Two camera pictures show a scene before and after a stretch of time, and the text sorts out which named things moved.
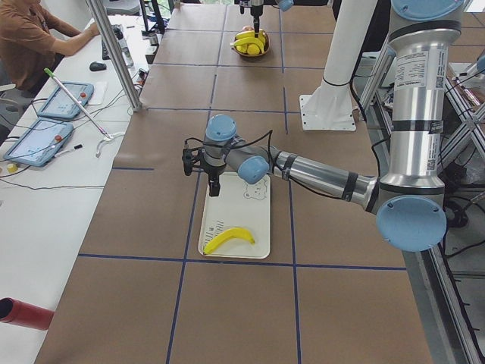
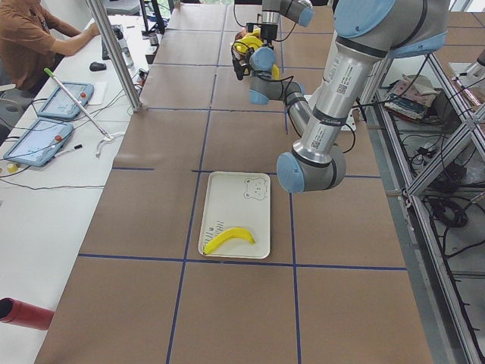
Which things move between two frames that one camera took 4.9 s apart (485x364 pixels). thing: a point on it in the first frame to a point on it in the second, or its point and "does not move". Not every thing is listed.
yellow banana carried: [225, 235] does not move
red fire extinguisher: [23, 314] does not move
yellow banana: [245, 34] to [275, 72]
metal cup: [153, 38] does not move
